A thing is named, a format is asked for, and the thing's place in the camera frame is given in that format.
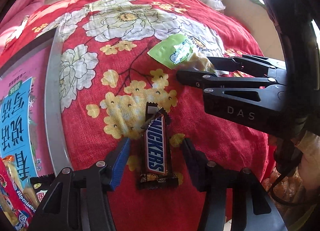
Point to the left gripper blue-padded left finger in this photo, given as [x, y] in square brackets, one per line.
[77, 200]

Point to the light green milk candy bag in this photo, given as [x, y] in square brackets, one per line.
[180, 51]

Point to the black green pea packet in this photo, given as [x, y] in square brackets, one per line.
[41, 185]

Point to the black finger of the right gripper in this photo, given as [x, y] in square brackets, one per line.
[253, 65]

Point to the red cartoon snack packet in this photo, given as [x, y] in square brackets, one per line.
[17, 208]

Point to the pink duvet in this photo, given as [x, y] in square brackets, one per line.
[16, 18]

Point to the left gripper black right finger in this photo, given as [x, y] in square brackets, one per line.
[252, 209]

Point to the orange cracker packet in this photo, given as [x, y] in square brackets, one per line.
[26, 189]

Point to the brown fluffy rug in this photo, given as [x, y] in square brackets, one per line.
[290, 189]

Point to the grey tray with pink book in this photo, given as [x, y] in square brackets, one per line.
[31, 124]

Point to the snickers bar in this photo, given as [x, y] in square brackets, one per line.
[157, 170]

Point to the red floral bedspread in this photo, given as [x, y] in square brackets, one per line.
[106, 79]

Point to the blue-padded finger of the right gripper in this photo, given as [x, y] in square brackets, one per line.
[202, 80]

